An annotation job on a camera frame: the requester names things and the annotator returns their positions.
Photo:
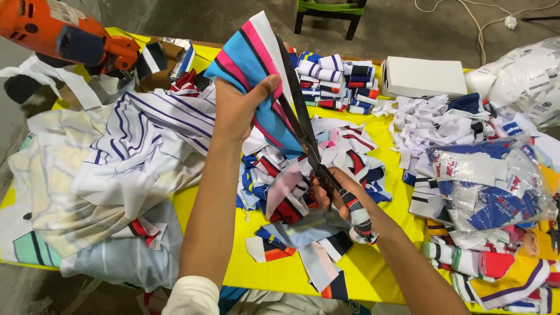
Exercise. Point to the person's right hand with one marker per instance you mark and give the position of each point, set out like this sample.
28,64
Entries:
337,192

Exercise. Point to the person's left hand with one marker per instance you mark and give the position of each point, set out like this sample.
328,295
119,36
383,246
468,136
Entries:
236,109

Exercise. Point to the person's right fingers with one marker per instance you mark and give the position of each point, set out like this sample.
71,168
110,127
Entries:
321,192

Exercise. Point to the blue pink striped fabric piece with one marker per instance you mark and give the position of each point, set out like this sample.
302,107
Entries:
258,74

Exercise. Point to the heap of colourful fabric scraps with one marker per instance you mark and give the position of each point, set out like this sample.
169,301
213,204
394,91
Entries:
306,192

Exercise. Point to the yellow table cover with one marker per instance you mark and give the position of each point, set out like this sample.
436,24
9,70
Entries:
271,262

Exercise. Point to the stack of folded striped collars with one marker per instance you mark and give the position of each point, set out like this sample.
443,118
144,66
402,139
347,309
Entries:
337,83

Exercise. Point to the heap of white fabric strips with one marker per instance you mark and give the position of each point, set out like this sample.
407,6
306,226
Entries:
433,127

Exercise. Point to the white cardboard box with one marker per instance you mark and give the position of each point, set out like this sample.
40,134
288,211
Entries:
424,78

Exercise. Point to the clear bag of printed labels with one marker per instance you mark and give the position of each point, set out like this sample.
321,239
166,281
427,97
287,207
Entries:
485,183

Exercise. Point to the person's white sleeve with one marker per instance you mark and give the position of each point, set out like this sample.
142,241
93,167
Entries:
192,297

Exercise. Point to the dark wooden chair green seat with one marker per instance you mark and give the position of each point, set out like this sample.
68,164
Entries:
330,13

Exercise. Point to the white purple striped fabric sheet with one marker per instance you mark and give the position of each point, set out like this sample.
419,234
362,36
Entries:
144,131

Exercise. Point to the heap of rolled rib collars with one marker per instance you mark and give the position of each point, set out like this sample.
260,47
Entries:
494,267

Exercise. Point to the brown cardboard box with scraps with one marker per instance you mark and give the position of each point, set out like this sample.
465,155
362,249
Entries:
166,61

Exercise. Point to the white bag of printed labels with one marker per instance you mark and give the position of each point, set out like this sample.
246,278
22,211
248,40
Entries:
520,78

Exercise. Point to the heap of pale fabric sheets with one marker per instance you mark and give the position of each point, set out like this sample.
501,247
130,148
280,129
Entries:
87,205

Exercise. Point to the orange electric cutting machine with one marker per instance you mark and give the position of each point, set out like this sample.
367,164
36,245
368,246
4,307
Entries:
65,35

